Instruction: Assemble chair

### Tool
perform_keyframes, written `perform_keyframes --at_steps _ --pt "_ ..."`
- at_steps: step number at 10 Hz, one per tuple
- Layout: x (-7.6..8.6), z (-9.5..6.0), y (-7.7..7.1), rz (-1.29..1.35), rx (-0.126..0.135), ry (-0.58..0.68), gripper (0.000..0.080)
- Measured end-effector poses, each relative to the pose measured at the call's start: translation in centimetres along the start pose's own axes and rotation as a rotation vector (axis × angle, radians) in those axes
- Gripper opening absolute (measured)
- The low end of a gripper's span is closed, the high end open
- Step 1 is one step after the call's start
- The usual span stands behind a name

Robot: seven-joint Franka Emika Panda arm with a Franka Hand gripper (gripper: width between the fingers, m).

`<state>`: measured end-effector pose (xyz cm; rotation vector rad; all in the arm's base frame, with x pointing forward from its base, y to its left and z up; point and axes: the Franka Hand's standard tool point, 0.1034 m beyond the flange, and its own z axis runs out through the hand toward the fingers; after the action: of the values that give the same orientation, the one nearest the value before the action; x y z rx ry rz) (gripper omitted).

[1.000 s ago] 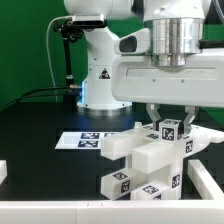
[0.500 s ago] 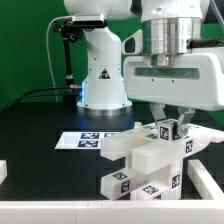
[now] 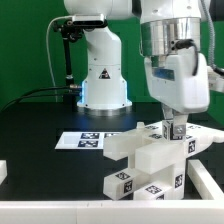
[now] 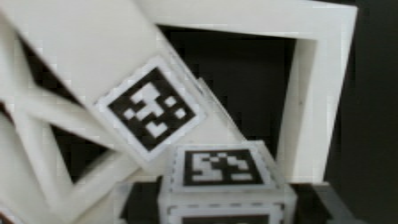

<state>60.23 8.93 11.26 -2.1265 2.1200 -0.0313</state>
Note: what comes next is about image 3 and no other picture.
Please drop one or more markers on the black camera on stand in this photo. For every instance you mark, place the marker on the black camera on stand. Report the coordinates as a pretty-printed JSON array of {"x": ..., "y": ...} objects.
[{"x": 74, "y": 26}]

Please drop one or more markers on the white marker base plate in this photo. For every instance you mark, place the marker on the white marker base plate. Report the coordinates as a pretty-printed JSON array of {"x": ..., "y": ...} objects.
[{"x": 82, "y": 140}]

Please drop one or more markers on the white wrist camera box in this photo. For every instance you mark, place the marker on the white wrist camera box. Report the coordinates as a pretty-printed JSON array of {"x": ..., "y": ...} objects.
[{"x": 216, "y": 85}]

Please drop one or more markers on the white chair back frame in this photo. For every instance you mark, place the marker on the white chair back frame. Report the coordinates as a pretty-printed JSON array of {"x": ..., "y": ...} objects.
[{"x": 152, "y": 152}]

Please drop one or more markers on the white block at left edge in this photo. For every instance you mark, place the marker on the white block at left edge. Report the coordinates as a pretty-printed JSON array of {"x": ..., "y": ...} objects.
[{"x": 3, "y": 170}]

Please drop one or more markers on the white obstacle wall frame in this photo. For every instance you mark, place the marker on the white obstacle wall frame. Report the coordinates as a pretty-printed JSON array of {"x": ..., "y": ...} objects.
[{"x": 208, "y": 210}]

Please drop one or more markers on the black camera stand pole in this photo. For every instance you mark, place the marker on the black camera stand pole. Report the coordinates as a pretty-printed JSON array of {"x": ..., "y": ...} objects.
[{"x": 70, "y": 98}]

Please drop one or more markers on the white tagged cube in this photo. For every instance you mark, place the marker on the white tagged cube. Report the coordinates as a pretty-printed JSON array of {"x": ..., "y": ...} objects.
[{"x": 167, "y": 131}]

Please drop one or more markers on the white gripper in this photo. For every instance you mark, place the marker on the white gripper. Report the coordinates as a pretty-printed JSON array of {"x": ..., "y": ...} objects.
[{"x": 174, "y": 85}]

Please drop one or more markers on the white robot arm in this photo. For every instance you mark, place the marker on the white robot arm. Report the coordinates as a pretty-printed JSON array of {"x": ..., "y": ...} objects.
[{"x": 166, "y": 27}]

